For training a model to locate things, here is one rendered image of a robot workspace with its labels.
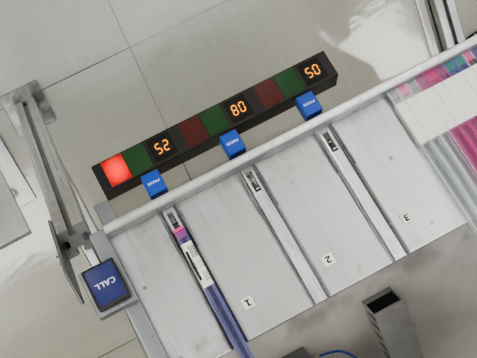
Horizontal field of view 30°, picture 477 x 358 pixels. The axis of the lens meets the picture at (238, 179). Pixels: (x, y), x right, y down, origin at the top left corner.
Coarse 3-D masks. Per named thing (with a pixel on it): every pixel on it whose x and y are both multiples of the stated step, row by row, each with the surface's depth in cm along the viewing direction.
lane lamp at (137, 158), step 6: (138, 144) 114; (126, 150) 113; (132, 150) 113; (138, 150) 113; (144, 150) 113; (126, 156) 113; (132, 156) 113; (138, 156) 113; (144, 156) 113; (126, 162) 113; (132, 162) 113; (138, 162) 113; (144, 162) 113; (150, 162) 113; (132, 168) 112; (138, 168) 112; (144, 168) 112
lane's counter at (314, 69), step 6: (312, 60) 117; (318, 60) 117; (300, 66) 117; (306, 66) 117; (312, 66) 117; (318, 66) 116; (300, 72) 116; (306, 72) 116; (312, 72) 116; (318, 72) 116; (324, 72) 116; (306, 78) 116; (312, 78) 116; (318, 78) 116
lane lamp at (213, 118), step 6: (210, 108) 115; (216, 108) 115; (198, 114) 115; (204, 114) 115; (210, 114) 115; (216, 114) 115; (222, 114) 115; (204, 120) 114; (210, 120) 114; (216, 120) 114; (222, 120) 114; (210, 126) 114; (216, 126) 114; (222, 126) 114; (228, 126) 114; (210, 132) 114; (216, 132) 114
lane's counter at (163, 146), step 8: (160, 136) 114; (168, 136) 114; (152, 144) 114; (160, 144) 113; (168, 144) 113; (152, 152) 113; (160, 152) 113; (168, 152) 113; (176, 152) 113; (160, 160) 113
